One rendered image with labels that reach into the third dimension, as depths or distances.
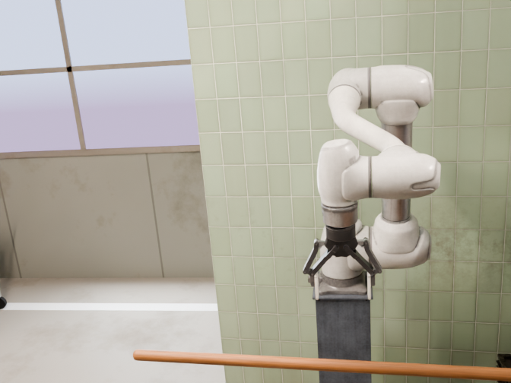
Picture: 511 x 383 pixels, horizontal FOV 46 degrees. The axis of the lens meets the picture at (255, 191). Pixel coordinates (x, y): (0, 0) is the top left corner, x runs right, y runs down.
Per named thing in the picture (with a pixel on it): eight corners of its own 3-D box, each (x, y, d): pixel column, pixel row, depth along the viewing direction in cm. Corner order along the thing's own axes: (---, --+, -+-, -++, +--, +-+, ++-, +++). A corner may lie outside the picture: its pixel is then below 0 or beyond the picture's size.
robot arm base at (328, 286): (309, 273, 242) (309, 260, 240) (366, 272, 238) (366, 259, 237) (306, 295, 225) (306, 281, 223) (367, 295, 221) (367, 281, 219)
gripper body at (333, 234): (357, 216, 156) (357, 248, 159) (323, 216, 157) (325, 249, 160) (357, 227, 149) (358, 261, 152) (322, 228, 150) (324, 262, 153)
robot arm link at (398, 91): (369, 251, 235) (428, 252, 231) (369, 277, 221) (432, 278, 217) (366, 59, 198) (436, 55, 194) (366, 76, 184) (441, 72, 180)
